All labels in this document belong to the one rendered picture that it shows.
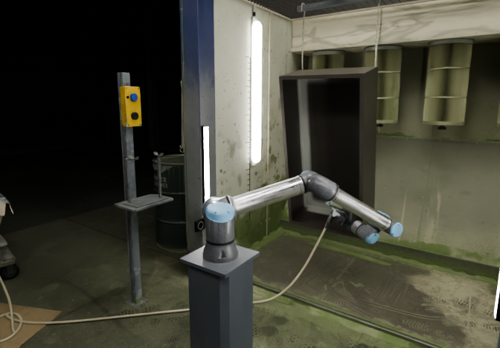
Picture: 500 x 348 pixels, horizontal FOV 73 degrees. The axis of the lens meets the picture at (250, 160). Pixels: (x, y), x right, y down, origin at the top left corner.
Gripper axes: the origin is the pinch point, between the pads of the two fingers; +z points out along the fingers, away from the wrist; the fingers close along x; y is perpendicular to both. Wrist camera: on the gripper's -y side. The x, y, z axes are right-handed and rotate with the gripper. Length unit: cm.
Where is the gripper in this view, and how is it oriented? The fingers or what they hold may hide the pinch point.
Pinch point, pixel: (335, 207)
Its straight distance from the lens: 256.8
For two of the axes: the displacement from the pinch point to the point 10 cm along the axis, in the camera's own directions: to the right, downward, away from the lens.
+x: 7.0, 2.6, 6.6
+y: -4.6, 8.8, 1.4
